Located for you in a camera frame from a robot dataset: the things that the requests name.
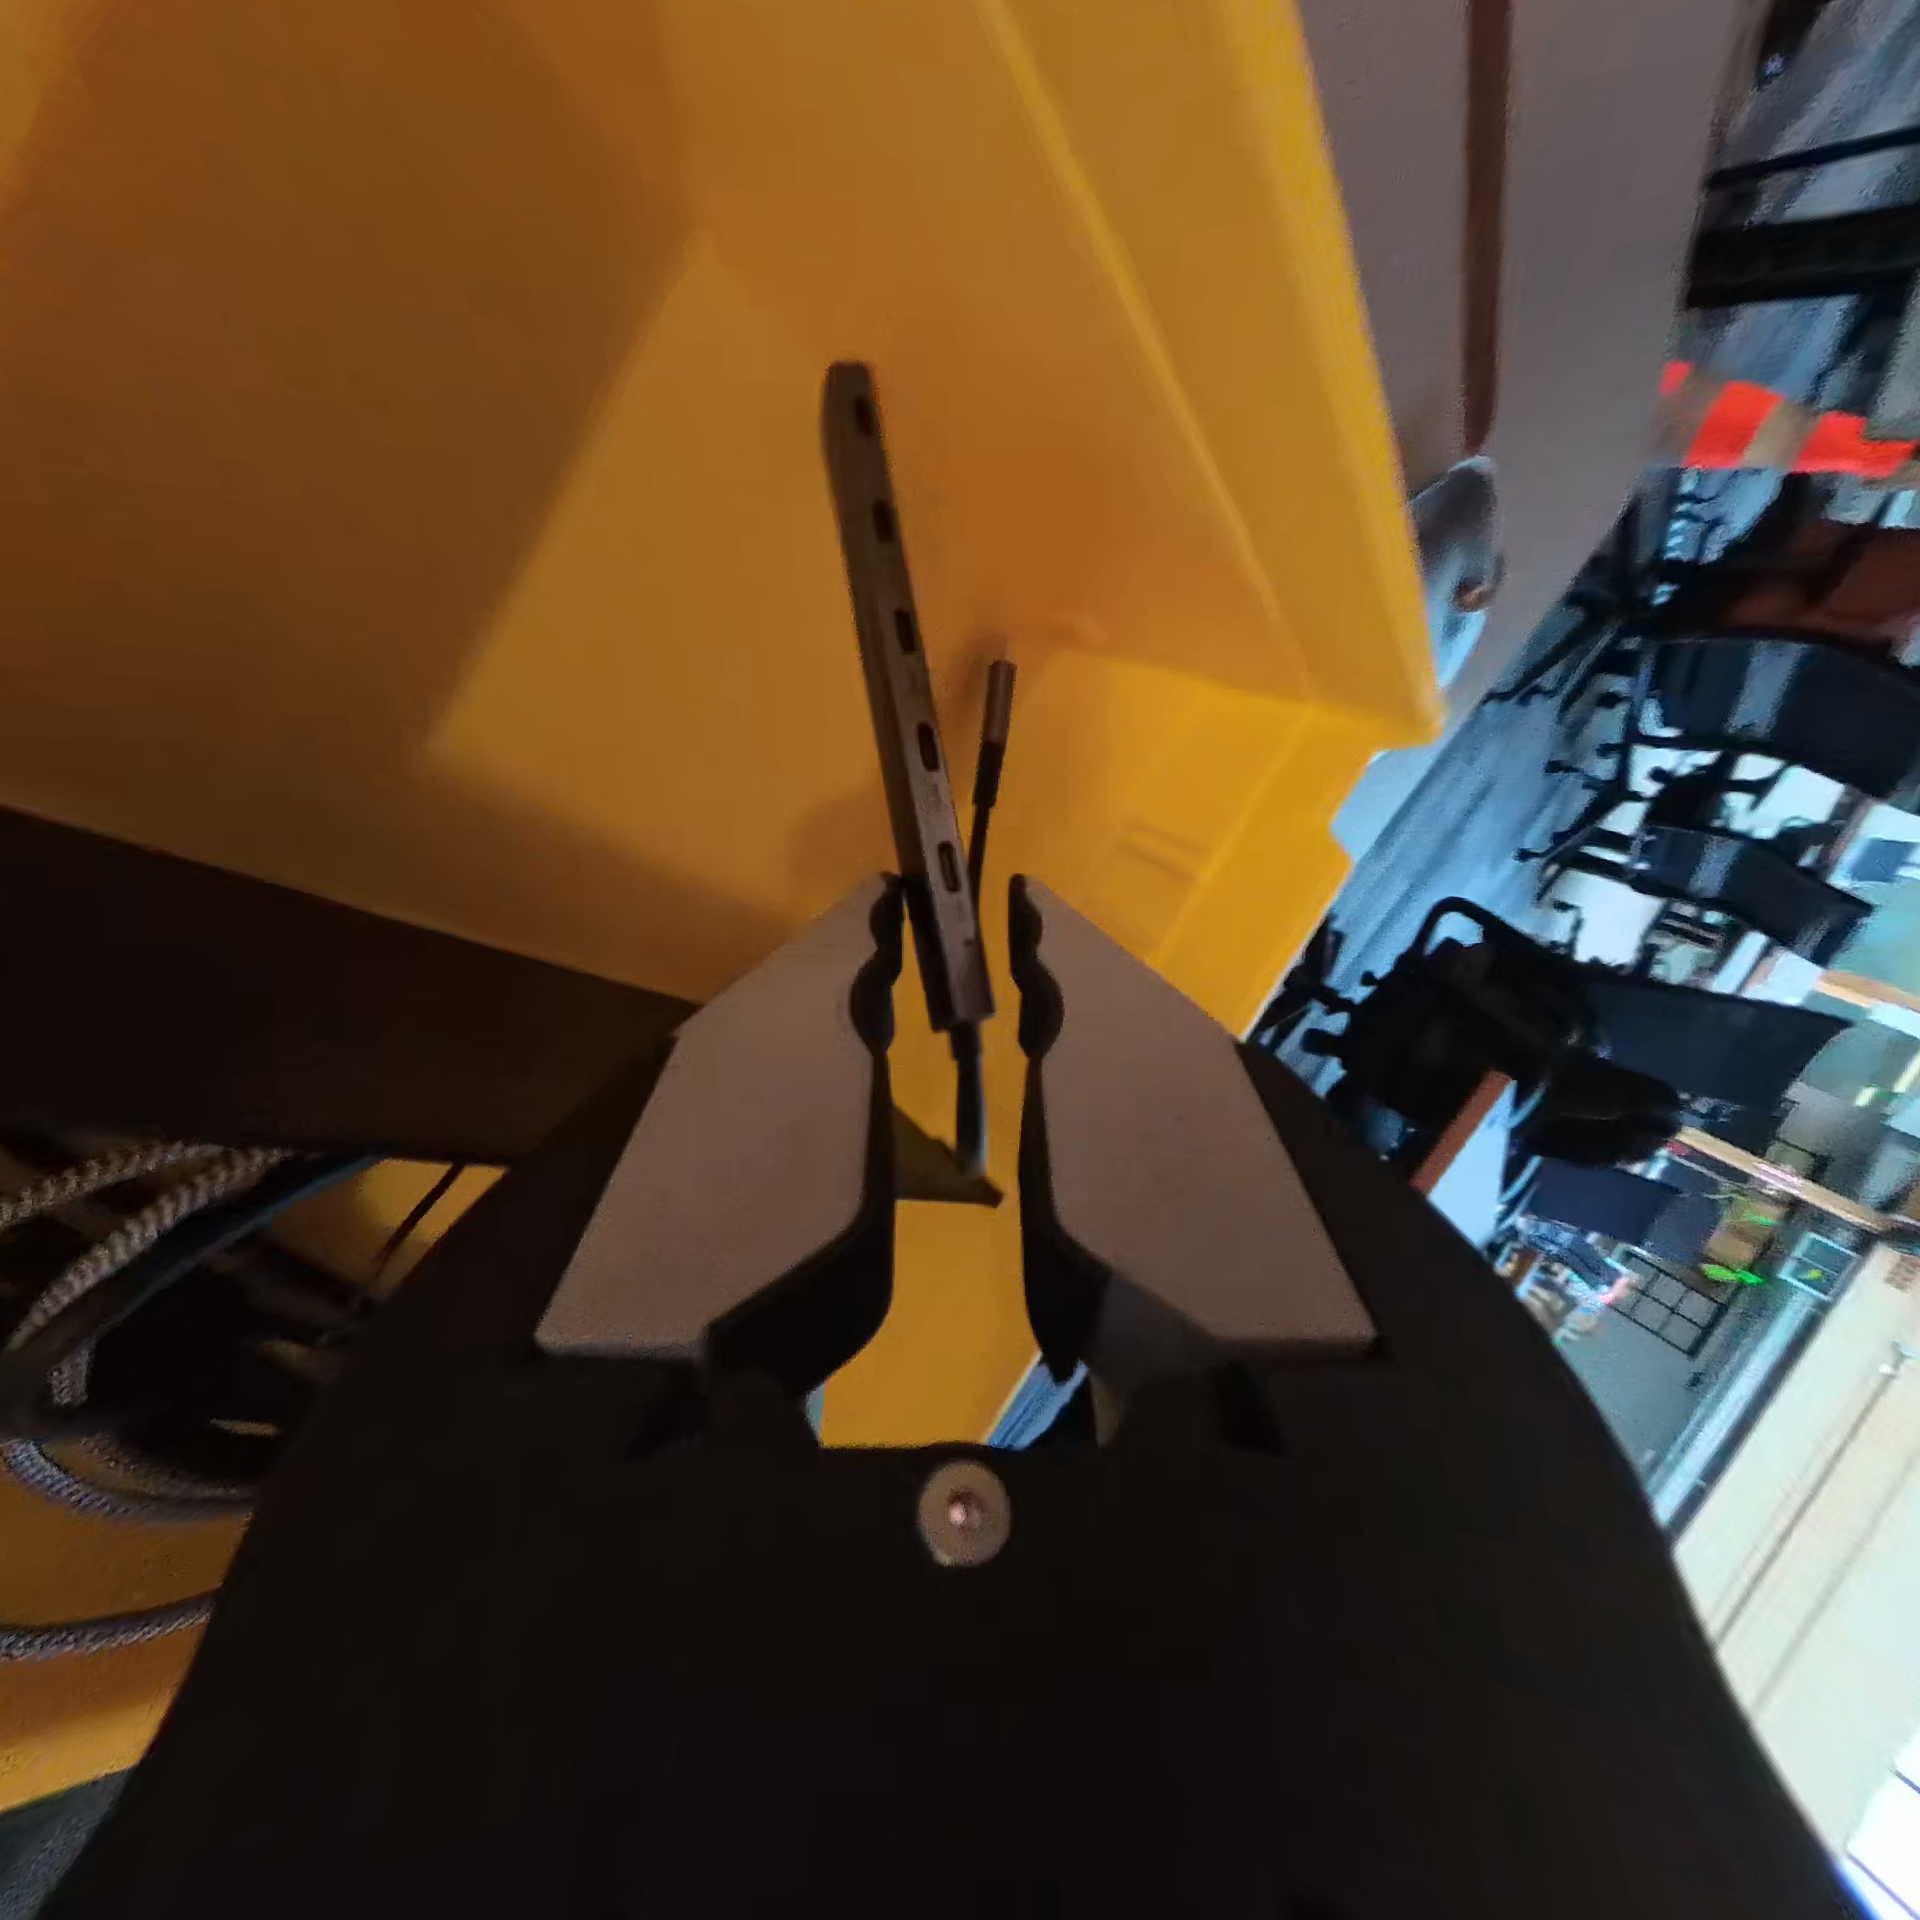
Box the braided grey usb-c cable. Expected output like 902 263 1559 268
0 1140 318 1660

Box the red orange box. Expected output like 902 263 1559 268
1657 356 1920 487

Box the grey usb hub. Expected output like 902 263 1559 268
819 356 1002 1039

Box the yellow plastic bin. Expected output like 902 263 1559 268
0 0 1451 1818

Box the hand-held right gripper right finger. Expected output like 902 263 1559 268
1005 872 1383 1450

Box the black hub cable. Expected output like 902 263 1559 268
955 657 1023 1181

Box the black office chair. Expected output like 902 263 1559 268
1515 631 1920 936
1261 897 1857 1191

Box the black coiled cable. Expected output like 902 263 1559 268
0 1162 468 1450

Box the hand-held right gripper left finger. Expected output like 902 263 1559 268
534 874 911 1398

